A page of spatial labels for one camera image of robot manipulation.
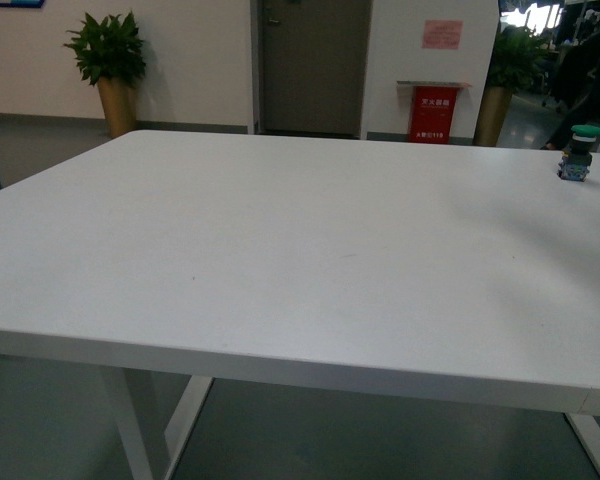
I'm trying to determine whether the grey door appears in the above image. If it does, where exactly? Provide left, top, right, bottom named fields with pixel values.
left=258, top=1, right=372, bottom=138

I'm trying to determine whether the red fire extinguisher box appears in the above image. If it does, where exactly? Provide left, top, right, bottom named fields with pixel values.
left=396, top=80, right=472, bottom=144

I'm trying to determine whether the pink paper notice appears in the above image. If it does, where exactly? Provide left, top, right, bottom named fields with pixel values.
left=422, top=20, right=464, bottom=50

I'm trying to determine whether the left potted plant gold pot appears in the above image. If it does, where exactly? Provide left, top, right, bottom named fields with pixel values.
left=64, top=12, right=146, bottom=138

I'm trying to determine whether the potted plant gold pot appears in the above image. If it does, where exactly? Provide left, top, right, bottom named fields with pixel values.
left=473, top=26, right=546, bottom=147
left=64, top=12, right=146, bottom=138

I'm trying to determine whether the right potted plant gold pot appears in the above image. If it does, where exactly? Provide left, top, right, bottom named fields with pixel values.
left=473, top=26, right=546, bottom=147

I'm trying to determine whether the seated person in black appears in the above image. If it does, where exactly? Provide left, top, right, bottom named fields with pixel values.
left=539, top=14, right=600, bottom=151

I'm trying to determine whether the blue framed notice board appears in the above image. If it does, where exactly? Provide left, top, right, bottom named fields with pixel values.
left=0, top=0, right=45, bottom=9

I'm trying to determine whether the green push button switch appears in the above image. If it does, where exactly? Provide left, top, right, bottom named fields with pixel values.
left=557, top=124, right=600, bottom=182

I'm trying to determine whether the white table leg frame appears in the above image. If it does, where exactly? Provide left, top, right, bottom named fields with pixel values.
left=101, top=367, right=600, bottom=479

